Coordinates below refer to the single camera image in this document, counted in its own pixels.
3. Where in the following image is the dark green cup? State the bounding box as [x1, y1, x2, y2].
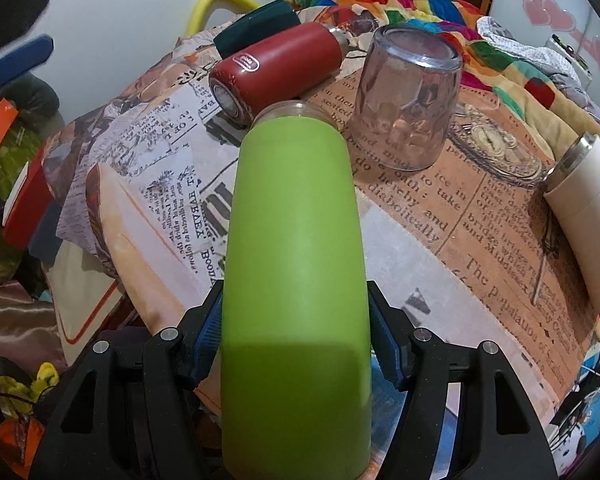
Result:
[213, 0, 300, 58]

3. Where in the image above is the clear glass cup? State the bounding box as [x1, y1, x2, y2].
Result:
[349, 25, 463, 172]

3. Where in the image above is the white checkered cloth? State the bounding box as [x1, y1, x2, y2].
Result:
[476, 16, 600, 124]

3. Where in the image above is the white thermos bottle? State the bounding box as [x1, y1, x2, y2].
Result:
[543, 132, 600, 313]

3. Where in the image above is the white cow plush toy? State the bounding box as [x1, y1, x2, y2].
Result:
[550, 388, 600, 476]

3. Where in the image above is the yellow padded bed rail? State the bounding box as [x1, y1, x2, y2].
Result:
[185, 0, 260, 37]

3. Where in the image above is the green thermos bottle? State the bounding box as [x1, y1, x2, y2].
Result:
[221, 101, 372, 479]

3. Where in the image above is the colourful patchwork blanket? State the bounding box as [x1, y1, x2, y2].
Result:
[285, 0, 600, 158]

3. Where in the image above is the newspaper print bed sheet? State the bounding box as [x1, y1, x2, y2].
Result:
[43, 30, 600, 424]

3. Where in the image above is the red thermos bottle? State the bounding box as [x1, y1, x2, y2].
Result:
[209, 22, 349, 126]

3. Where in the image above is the white small cabinet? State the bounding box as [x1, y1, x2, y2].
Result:
[545, 34, 593, 90]

